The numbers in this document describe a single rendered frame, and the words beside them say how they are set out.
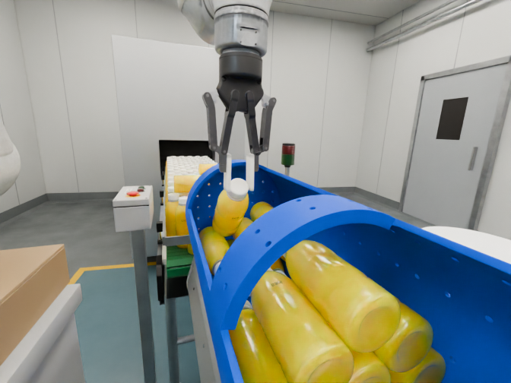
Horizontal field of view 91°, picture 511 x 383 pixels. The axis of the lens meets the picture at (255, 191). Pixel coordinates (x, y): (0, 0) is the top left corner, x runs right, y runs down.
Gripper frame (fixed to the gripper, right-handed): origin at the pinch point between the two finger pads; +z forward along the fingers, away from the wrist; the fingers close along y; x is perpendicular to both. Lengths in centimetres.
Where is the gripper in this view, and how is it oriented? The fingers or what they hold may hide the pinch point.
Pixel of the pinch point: (239, 172)
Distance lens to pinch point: 48.4
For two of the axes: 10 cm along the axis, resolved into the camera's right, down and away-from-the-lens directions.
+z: -0.3, 9.7, 2.3
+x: -3.2, -2.3, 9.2
